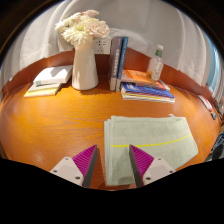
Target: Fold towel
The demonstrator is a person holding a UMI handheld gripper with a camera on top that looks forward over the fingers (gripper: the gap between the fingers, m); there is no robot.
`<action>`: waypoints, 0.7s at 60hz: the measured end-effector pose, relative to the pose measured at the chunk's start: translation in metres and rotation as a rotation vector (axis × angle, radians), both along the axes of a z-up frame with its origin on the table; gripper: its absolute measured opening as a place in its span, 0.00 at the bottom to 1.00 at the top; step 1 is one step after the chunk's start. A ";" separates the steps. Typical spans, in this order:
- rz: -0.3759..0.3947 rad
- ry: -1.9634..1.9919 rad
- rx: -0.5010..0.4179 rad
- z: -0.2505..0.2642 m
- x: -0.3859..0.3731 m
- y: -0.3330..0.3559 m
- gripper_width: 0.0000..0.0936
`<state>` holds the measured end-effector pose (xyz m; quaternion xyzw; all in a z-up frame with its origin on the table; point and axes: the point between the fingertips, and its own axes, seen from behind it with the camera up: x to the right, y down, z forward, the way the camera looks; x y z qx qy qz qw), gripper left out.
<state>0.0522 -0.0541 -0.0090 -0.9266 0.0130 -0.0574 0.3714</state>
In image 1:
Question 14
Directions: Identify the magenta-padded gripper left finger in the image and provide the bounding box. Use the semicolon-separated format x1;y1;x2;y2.
49;144;99;189

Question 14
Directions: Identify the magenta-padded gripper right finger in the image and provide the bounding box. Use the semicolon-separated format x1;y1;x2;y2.
128;144;177;189

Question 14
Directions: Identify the pale green towel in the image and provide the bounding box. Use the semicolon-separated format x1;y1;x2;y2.
103;114;199;187

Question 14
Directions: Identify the black bag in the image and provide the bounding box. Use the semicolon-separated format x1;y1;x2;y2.
204;131;224;163

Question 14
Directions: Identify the white flat magazine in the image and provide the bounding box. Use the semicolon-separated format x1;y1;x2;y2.
120;88;176;104

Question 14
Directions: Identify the blue flat book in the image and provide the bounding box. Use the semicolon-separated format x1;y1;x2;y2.
121;82;176;99

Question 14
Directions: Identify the yellow flat book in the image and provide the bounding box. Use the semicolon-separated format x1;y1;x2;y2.
23;87;62;99

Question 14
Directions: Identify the red and white booklet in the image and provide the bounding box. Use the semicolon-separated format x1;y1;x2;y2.
198;94;214;113

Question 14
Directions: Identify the pale green flat book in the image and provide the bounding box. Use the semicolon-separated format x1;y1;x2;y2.
27;82;63;93

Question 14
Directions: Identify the orange flat book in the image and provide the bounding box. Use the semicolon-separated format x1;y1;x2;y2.
120;68;158;84

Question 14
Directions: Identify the thick white book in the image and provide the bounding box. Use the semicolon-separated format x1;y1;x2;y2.
33;64;74;87

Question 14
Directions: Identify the white ceramic vase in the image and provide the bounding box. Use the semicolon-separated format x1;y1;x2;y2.
71;41;100;91

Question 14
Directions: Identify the clear plastic water bottle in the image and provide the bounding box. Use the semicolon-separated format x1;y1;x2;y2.
146;44;165;82

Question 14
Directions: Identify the blue upright book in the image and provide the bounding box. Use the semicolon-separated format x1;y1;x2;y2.
115;36;130;93

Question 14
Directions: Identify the window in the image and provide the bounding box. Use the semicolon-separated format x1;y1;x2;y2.
204;33;224;98

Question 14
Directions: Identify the white and pink flower bouquet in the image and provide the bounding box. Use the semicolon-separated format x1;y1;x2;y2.
54;9;111;47

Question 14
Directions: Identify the white curtain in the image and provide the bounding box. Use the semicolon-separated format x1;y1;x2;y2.
0;0;214;98

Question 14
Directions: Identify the white wall socket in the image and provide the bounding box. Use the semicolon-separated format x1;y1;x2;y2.
93;37;112;55

